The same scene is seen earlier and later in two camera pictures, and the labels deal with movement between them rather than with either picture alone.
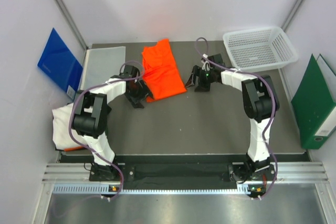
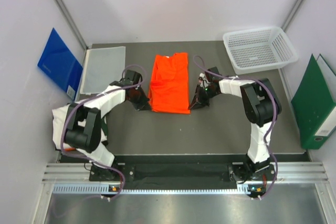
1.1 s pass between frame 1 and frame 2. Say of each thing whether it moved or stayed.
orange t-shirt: moved
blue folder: stayed
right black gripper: moved
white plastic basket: stayed
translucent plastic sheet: stayed
